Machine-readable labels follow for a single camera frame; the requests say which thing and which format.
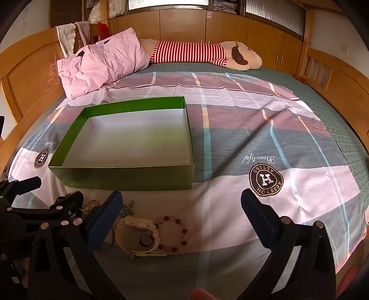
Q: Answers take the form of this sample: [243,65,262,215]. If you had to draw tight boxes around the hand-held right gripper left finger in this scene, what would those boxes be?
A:
[27,190,124,300]

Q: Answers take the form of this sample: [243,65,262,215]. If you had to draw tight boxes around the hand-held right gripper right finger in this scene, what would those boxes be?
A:
[241,188,338,300]

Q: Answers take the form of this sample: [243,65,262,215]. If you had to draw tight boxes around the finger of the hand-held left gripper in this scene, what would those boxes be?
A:
[0,177,42,202]
[6,191,85,228]

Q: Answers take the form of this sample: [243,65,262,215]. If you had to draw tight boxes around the white watch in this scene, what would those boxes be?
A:
[115,216,161,257]

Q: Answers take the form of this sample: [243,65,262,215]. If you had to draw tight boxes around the silver bangle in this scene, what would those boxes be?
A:
[98,231,119,251]

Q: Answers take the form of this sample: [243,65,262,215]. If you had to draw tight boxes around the green cardboard box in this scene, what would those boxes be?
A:
[48,96,196,191]

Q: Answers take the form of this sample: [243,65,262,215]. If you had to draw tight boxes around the brown bead bracelet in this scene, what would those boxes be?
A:
[154,216,188,252]

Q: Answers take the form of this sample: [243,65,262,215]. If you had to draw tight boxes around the wooden headboard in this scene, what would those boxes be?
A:
[0,27,97,174]

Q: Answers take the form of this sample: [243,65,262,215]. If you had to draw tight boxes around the pink pillow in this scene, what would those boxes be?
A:
[56,27,150,99]

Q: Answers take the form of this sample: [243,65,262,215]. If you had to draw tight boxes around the white cloth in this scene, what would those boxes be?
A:
[55,24,78,58]

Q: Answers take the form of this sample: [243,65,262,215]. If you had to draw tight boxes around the wooden footboard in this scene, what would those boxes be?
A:
[298,48,369,124]

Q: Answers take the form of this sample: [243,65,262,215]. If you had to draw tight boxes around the pink cloth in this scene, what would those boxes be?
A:
[74,21,92,47]

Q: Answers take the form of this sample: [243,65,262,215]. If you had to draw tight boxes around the striped plush toy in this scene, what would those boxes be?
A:
[139,39,263,72]

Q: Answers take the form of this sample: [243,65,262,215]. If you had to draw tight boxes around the white bags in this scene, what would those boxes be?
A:
[88,0,129,24]

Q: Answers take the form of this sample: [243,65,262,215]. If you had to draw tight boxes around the frosted window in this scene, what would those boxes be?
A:
[128,0,209,14]
[245,0,306,39]

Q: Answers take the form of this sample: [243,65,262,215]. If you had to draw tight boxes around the stack of folded clothes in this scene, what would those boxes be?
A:
[212,0,240,15]

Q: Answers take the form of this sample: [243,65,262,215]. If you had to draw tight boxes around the wooden wall cabinets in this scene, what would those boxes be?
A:
[108,6,306,76]

